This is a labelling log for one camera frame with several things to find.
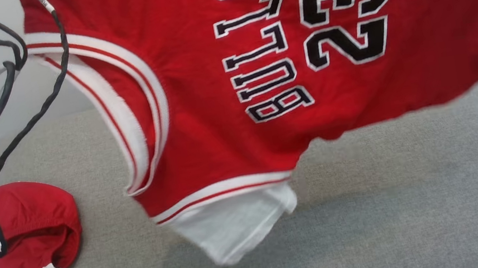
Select red Bulls 23 jersey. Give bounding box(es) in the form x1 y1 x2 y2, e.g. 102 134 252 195
18 0 478 268

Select red shorts with white stripes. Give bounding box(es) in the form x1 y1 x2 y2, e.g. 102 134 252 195
0 174 88 268

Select thin black left gripper cable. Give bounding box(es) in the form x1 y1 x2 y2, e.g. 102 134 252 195
0 0 85 170

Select teal-plug left camera cable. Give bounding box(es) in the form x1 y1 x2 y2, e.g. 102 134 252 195
0 6 40 136

